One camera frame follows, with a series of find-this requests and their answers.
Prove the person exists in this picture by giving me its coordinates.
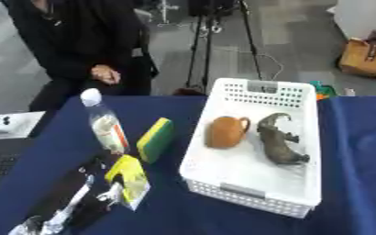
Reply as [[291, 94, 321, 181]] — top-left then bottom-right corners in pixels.
[[2, 0, 161, 113]]

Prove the grey dinosaur toy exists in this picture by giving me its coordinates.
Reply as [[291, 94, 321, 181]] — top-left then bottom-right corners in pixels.
[[255, 112, 312, 166]]

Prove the green orange toy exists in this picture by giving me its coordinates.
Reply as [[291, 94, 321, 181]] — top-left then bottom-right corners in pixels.
[[308, 80, 339, 101]]

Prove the black laptop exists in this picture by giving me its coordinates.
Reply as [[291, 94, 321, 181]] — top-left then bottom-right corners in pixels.
[[0, 137, 36, 191]]

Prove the clear plastic bottle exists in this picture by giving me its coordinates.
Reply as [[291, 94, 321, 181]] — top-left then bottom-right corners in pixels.
[[79, 88, 130, 156]]

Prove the person's hand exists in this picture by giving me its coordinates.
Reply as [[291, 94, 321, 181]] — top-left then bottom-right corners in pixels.
[[90, 63, 123, 85]]

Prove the yellow green sponge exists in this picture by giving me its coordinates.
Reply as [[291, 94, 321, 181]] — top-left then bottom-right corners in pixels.
[[135, 117, 175, 164]]

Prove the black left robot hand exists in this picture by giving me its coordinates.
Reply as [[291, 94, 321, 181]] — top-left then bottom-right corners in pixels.
[[28, 155, 126, 229]]

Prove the brown leather bag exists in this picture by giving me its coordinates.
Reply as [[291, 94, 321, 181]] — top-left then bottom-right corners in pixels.
[[337, 37, 376, 81]]

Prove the white cabinet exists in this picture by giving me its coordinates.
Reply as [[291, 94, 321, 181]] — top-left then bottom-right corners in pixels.
[[330, 0, 376, 40]]

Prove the black tripod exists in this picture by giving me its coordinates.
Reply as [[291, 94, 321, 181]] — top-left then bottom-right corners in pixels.
[[182, 0, 265, 90]]

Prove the brown clay jug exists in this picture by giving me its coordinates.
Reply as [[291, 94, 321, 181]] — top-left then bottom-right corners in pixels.
[[204, 116, 252, 151]]

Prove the white plastic basket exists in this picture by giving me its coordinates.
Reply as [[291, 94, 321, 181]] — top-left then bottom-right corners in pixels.
[[178, 77, 323, 219]]

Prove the yellow packaged item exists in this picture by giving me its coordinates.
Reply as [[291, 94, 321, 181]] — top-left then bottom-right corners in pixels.
[[103, 154, 153, 212]]

